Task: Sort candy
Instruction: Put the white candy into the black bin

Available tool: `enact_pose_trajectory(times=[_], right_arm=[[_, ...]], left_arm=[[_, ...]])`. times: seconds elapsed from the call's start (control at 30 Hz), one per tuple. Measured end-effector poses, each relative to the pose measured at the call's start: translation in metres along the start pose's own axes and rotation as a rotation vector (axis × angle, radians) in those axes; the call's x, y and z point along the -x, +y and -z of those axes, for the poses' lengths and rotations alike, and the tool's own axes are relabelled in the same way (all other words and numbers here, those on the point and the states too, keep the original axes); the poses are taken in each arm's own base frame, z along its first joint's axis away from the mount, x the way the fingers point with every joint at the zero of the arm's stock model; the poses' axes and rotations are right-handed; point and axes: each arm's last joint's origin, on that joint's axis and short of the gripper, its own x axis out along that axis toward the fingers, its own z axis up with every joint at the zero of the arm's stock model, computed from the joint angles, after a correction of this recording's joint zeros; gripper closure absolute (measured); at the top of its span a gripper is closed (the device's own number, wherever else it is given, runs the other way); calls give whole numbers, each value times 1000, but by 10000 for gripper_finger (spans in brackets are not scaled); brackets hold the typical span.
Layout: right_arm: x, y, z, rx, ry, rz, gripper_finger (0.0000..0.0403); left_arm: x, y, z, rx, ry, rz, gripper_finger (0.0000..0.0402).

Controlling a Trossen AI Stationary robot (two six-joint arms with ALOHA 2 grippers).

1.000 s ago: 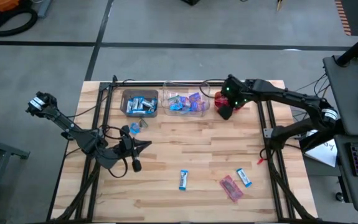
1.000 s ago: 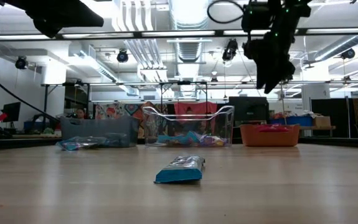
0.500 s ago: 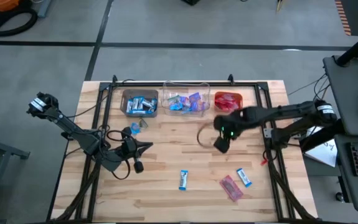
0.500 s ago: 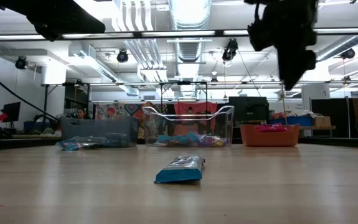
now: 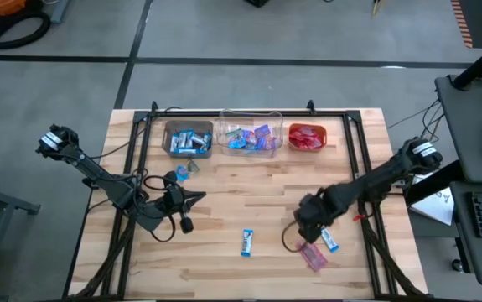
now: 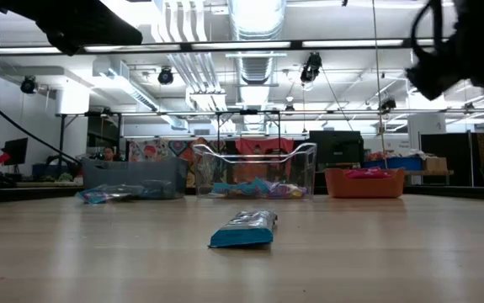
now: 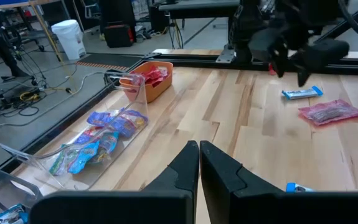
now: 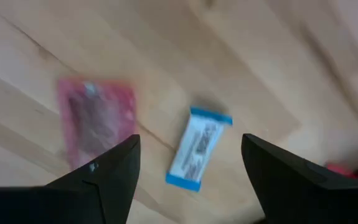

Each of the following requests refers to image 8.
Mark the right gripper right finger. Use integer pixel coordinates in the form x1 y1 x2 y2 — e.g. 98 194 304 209
241 133 358 224

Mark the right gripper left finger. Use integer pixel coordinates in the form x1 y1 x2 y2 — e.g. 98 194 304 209
0 134 141 224

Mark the pink clear candy packet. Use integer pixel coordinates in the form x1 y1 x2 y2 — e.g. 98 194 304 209
55 77 138 172

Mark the silver blue candy bar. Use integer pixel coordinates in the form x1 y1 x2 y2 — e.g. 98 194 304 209
165 105 234 193

